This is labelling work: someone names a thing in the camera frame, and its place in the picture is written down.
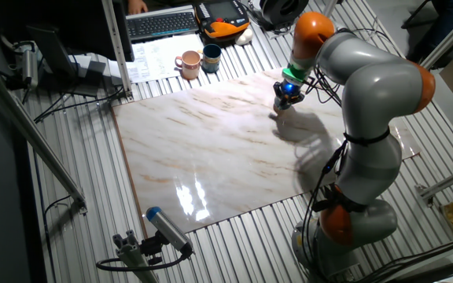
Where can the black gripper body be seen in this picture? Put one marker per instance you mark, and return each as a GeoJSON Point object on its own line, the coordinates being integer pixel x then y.
{"type": "Point", "coordinates": [288, 92]}

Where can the black keyboard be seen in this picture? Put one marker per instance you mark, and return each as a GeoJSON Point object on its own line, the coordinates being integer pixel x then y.
{"type": "Point", "coordinates": [159, 24]}

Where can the upright aluminium frame post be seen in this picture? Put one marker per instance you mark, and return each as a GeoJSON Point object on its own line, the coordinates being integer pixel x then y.
{"type": "Point", "coordinates": [116, 47]}

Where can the long diagonal aluminium beam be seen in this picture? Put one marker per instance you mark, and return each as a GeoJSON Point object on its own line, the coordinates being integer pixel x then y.
{"type": "Point", "coordinates": [34, 137]}

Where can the orange and black teach pendant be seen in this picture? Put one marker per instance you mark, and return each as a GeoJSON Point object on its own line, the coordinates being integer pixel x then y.
{"type": "Point", "coordinates": [226, 29]}

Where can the black round device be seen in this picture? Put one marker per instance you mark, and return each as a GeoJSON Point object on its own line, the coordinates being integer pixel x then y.
{"type": "Point", "coordinates": [281, 12]}

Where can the black monitor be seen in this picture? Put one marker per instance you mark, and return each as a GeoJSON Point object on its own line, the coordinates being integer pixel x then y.
{"type": "Point", "coordinates": [73, 27]}

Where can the person's bare hand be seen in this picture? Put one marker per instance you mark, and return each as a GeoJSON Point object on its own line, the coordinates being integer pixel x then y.
{"type": "Point", "coordinates": [137, 7]}

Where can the black camera clamp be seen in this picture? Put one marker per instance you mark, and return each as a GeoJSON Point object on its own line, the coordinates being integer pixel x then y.
{"type": "Point", "coordinates": [152, 247]}

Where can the silver camera on bracket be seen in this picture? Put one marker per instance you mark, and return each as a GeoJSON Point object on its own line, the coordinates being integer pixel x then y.
{"type": "Point", "coordinates": [30, 67]}

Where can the black monitor stand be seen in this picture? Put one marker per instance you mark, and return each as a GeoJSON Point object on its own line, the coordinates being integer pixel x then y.
{"type": "Point", "coordinates": [53, 51]}

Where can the marble pattern board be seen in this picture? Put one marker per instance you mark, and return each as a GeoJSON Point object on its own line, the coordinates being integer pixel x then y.
{"type": "Point", "coordinates": [211, 157]}

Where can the dark clothed person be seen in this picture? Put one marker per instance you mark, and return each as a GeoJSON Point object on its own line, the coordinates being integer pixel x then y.
{"type": "Point", "coordinates": [443, 15]}

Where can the aluminium profile camera mount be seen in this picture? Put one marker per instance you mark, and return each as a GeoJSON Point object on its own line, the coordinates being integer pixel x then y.
{"type": "Point", "coordinates": [132, 255]}

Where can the teal mug with yellow band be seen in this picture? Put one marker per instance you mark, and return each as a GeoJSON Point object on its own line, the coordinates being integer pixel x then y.
{"type": "Point", "coordinates": [211, 63]}

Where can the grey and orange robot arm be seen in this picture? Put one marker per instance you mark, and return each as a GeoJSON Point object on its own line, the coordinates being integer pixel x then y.
{"type": "Point", "coordinates": [380, 90]}

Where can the slanted aluminium frame beam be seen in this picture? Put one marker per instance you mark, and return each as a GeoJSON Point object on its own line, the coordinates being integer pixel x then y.
{"type": "Point", "coordinates": [450, 37]}

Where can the short aluminium floor beam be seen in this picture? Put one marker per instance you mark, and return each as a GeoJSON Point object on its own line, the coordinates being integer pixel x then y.
{"type": "Point", "coordinates": [446, 182]}

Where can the silver camera with blue end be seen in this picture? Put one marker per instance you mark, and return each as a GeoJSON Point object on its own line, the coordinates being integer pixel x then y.
{"type": "Point", "coordinates": [167, 228]}

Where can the white printed paper sheet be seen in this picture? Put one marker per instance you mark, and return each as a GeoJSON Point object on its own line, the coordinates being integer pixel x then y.
{"type": "Point", "coordinates": [155, 59]}

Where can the pink mug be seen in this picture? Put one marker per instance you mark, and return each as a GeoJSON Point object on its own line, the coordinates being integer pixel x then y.
{"type": "Point", "coordinates": [191, 68]}

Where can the white egg-shaped object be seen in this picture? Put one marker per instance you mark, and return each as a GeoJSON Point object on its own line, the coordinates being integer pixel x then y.
{"type": "Point", "coordinates": [245, 37]}

